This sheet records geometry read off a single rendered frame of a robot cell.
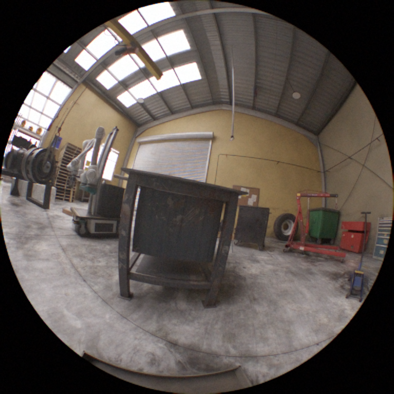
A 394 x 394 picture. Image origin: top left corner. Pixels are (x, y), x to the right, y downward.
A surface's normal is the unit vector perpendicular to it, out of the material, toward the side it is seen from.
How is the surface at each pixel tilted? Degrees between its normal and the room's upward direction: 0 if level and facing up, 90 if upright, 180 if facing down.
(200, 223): 90
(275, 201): 90
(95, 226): 90
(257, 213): 90
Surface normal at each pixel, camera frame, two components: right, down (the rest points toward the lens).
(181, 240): 0.19, -0.07
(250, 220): -0.59, -0.18
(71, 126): 0.95, 0.13
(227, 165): -0.26, -0.14
